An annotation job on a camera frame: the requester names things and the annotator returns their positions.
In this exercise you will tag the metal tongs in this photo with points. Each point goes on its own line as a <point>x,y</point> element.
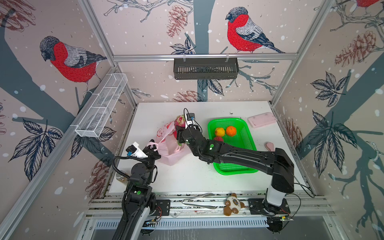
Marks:
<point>199,201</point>

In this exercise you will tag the brown white plush toy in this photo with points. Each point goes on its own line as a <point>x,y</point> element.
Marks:
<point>233,205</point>

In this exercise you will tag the white wire mesh shelf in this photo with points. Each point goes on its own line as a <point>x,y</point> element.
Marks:
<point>98,114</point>

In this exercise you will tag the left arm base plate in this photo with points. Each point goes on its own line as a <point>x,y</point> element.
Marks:
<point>162,208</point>

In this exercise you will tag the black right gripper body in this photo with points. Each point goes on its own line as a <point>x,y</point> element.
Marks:
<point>182,133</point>

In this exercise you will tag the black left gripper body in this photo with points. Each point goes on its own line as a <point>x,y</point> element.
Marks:
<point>148,165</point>

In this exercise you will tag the orange fruit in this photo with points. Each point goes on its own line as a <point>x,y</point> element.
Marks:
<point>231,131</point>

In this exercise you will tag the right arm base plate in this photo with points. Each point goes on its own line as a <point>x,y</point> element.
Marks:
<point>262,207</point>

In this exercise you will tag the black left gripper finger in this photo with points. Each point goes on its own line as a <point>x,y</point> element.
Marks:
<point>151,151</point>
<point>134,151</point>

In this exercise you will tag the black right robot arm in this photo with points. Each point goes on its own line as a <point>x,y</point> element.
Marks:
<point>277,163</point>

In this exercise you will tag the red fruit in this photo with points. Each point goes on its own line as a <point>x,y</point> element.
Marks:
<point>217,138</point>

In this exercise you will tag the yellow fruit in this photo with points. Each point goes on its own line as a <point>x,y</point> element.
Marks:
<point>220,132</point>

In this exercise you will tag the pink plastic bag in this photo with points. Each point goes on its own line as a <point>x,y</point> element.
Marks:
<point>167,145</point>

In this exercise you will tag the black hanging wall basket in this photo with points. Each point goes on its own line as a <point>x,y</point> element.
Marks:
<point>206,68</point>

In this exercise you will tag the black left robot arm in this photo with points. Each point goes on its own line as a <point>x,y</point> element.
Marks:
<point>138,200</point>

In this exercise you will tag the green plastic basket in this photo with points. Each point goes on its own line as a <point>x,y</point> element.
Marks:
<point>243,139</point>

